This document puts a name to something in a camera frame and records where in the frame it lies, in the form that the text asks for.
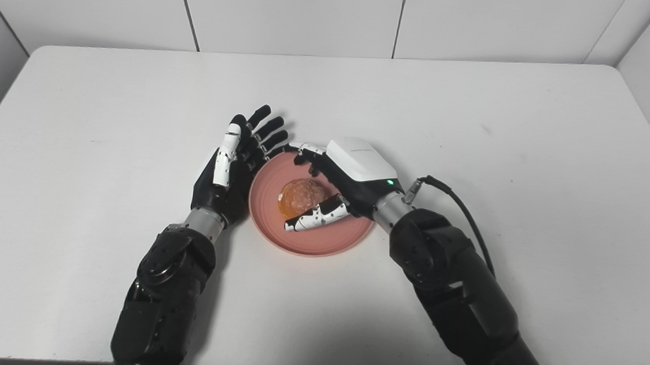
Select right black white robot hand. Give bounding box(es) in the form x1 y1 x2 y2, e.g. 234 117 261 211
283 133 407 239

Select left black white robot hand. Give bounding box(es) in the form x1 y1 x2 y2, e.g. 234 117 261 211
189 101 292 230

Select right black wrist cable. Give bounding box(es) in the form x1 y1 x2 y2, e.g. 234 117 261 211
399 174 502 278

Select orange glazed cream puff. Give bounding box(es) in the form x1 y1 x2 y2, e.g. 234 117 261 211
277 177 328 221

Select pink round plate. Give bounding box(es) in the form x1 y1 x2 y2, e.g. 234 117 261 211
245 149 381 261

